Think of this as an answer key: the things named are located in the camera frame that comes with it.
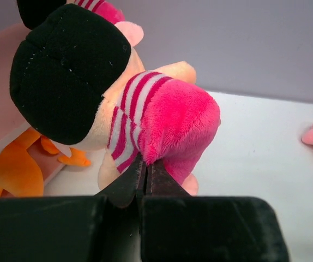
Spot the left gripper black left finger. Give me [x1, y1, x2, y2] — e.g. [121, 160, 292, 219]
[0, 158, 146, 261]

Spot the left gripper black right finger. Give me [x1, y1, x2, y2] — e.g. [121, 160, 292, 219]
[141, 162, 290, 261]

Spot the orange shark plush mouth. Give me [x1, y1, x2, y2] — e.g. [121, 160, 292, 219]
[0, 128, 91, 197]

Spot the doll plush black hair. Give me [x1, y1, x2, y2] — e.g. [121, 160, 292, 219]
[10, 4, 221, 195]

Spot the doll plush pink striped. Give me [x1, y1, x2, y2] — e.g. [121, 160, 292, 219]
[17, 0, 126, 31]

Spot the pink three-tier wooden shelf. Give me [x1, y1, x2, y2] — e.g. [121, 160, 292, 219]
[0, 21, 67, 189]

